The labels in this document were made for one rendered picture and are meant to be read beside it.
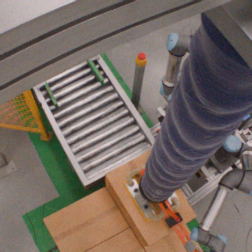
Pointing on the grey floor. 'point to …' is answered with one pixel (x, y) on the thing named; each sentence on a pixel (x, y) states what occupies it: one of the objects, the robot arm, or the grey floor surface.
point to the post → (138, 81)
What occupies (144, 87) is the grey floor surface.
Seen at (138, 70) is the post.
